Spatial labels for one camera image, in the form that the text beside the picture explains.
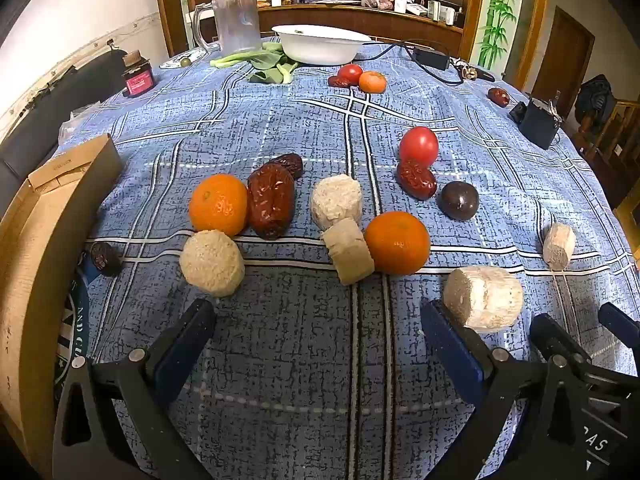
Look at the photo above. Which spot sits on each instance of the dark jar with red label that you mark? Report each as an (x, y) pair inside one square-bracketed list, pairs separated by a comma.
[(137, 79)]

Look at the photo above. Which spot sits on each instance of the black power adapter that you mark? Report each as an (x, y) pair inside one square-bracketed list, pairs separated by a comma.
[(430, 56)]

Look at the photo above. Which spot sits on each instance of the wooden counter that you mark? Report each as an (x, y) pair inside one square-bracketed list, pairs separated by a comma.
[(390, 20)]

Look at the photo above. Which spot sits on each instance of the wooden chair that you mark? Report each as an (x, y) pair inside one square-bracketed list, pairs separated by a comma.
[(612, 135)]

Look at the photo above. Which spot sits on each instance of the blue plaid tablecloth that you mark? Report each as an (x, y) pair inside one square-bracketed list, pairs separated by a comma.
[(300, 335)]

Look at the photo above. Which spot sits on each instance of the green vegetable stalk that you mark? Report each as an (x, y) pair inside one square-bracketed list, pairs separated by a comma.
[(227, 60)]

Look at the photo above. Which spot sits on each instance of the orange mandarin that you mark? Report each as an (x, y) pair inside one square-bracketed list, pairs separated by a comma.
[(397, 242), (372, 81), (218, 205)]

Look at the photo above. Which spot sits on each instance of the wrinkled dark red date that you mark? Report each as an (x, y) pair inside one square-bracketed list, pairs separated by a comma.
[(105, 258), (291, 163)]

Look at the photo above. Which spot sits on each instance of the large red jujube date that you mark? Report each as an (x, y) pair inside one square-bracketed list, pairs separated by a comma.
[(270, 200)]

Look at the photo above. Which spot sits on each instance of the brown cardboard box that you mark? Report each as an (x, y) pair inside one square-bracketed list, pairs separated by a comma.
[(30, 270)]

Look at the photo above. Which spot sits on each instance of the green bok choy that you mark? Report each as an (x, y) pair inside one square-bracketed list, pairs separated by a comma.
[(272, 74)]

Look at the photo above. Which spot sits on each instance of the large red tomato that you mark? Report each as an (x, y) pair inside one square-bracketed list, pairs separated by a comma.
[(419, 144)]

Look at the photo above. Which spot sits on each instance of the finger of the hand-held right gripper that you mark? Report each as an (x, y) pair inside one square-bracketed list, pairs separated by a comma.
[(620, 321), (550, 332)]

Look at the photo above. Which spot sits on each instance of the bunch of keys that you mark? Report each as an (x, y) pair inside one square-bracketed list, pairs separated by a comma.
[(470, 71)]

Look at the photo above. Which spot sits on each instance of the clear glass pitcher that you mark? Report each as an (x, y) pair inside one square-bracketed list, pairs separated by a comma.
[(235, 20)]

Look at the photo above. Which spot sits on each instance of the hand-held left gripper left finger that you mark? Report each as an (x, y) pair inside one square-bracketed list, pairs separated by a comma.
[(177, 355)]

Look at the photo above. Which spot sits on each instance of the white enamel bowl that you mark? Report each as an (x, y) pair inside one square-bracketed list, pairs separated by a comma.
[(322, 44)]

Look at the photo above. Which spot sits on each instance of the green bamboo wall decal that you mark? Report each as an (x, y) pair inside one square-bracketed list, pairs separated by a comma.
[(495, 10)]

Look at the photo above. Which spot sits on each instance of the black bag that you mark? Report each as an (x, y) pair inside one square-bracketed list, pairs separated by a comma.
[(595, 97)]

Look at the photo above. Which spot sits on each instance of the small red tomato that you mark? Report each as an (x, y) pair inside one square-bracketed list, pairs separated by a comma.
[(351, 73)]

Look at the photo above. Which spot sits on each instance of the black sofa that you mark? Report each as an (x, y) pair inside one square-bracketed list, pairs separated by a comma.
[(50, 105)]

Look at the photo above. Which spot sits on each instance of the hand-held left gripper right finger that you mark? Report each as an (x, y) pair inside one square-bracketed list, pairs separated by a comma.
[(457, 355)]

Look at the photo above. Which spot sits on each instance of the small black case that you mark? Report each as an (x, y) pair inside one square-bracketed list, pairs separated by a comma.
[(537, 122)]

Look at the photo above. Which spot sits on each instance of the small white dish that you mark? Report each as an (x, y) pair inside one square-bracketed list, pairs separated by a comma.
[(182, 62)]

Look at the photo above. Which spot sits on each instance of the dark purple passion fruit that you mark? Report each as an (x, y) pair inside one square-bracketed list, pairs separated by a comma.
[(457, 201)]

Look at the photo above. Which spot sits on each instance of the small clear plastic bag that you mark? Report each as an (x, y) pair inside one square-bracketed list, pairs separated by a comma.
[(75, 120)]

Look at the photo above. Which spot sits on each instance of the brown wooden door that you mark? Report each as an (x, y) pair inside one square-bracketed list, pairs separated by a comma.
[(562, 55)]

